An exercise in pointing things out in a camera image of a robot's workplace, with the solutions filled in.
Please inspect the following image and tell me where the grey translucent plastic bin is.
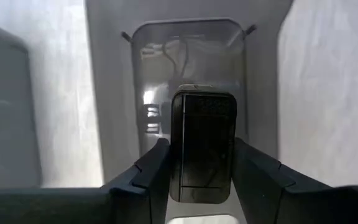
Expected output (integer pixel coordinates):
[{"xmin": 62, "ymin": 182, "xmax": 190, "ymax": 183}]
[
  {"xmin": 0, "ymin": 17, "xmax": 43, "ymax": 190},
  {"xmin": 84, "ymin": 0, "xmax": 293, "ymax": 224}
]

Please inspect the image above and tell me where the black pepper tin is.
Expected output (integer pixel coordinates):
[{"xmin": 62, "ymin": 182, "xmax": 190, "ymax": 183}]
[{"xmin": 168, "ymin": 83, "xmax": 238, "ymax": 205}]

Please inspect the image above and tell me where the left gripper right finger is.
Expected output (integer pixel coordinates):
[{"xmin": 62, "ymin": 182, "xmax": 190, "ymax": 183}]
[{"xmin": 231, "ymin": 138, "xmax": 358, "ymax": 224}]

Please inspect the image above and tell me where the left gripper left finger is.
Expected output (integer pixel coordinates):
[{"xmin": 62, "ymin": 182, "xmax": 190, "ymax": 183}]
[{"xmin": 0, "ymin": 138, "xmax": 172, "ymax": 224}]

